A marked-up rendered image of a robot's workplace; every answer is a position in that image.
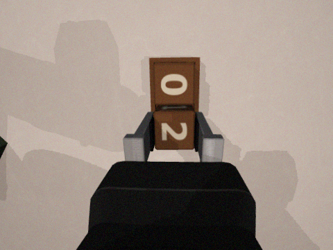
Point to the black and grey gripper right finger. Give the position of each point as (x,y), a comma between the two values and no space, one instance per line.
(208,145)

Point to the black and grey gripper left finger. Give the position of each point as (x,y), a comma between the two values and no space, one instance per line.
(137,146)

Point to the brown wooden number cube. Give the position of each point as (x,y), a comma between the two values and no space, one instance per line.
(174,83)
(174,127)

